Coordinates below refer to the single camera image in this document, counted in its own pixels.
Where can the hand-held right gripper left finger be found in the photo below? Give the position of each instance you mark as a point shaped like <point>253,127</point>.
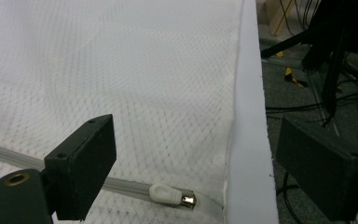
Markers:
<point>80,168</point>

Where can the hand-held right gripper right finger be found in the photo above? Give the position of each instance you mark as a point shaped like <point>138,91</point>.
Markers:
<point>323,174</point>

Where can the white zipper pull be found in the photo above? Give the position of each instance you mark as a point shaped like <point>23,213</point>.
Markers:
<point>164,193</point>

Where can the white mesh laundry bag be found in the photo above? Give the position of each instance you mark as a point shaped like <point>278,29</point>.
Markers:
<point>136,62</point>

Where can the black metal stand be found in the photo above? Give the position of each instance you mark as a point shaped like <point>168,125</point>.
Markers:
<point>334,77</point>

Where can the yellow and black tape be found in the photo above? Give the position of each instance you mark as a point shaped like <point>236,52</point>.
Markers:
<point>292,77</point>

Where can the light wooden desk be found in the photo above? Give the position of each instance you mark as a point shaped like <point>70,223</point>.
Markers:
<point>276,15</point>

